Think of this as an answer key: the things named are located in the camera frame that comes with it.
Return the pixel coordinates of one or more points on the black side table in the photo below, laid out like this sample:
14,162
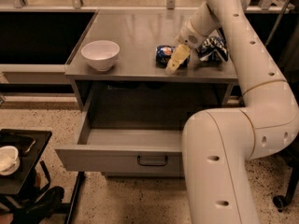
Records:
18,189

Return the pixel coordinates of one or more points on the white cup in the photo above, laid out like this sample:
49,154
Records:
9,160

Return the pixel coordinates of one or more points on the blue pepsi can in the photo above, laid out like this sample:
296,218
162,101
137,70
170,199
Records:
163,55

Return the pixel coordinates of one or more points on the grey cabinet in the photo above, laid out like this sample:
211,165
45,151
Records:
136,84

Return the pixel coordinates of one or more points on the white bowl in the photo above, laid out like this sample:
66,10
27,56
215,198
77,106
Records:
101,54

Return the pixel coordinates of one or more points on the blue chip bag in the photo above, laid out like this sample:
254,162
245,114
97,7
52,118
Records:
213,49

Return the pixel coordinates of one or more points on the black bag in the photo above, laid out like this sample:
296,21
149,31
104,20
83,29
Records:
43,208

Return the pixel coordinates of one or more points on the black office chair base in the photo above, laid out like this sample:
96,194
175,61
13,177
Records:
290,155

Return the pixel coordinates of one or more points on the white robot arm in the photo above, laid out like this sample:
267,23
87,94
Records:
216,143

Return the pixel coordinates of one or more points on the black drawer handle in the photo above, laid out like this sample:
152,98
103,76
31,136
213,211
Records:
151,161

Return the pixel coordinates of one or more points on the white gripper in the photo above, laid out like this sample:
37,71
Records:
188,35

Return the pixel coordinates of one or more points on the open grey top drawer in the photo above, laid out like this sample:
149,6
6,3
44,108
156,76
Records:
109,143

